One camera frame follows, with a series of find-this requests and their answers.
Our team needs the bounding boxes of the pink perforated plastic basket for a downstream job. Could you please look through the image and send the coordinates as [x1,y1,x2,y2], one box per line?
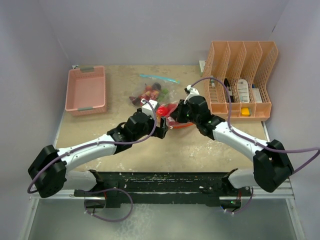
[65,65,107,117]

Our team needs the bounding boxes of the blue zip bag small fruits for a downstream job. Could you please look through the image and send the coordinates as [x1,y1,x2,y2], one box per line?
[128,74,180,107]

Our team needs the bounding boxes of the white box behind organizer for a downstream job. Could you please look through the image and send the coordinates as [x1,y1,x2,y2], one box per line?
[198,60,206,77]

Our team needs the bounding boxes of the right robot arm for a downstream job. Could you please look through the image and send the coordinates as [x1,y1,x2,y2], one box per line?
[170,96,294,196]

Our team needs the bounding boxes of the white bottle in organizer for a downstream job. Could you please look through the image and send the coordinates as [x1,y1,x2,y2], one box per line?
[237,79,250,103]

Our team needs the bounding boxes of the white box in organizer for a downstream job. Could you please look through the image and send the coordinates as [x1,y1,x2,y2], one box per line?
[252,87,263,103]

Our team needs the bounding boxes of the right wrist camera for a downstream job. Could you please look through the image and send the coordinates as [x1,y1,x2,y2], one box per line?
[183,84,200,105]

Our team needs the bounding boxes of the orange desk file organizer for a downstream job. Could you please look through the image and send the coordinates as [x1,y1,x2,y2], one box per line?
[203,41,279,122]

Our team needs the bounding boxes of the aluminium frame rail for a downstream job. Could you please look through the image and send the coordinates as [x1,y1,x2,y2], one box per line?
[29,178,296,201]

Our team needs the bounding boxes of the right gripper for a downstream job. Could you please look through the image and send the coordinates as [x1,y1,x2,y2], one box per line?
[170,99,200,125]

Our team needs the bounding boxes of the yellow object in organizer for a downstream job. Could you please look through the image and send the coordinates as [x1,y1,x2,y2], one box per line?
[240,107,251,117]

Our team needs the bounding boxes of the small green capped bottle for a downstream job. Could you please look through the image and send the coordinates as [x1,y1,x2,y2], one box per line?
[210,76,216,88]

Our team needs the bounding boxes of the orange zip bag with apples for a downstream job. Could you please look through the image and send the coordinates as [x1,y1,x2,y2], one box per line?
[155,100,194,130]

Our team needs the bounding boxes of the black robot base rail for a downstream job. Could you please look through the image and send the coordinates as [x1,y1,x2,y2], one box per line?
[74,170,251,209]

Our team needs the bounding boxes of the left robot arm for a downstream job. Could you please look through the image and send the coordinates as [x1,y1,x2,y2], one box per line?
[27,109,168,198]

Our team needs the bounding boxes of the black item in organizer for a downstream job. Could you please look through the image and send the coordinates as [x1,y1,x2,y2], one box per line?
[223,78,234,103]

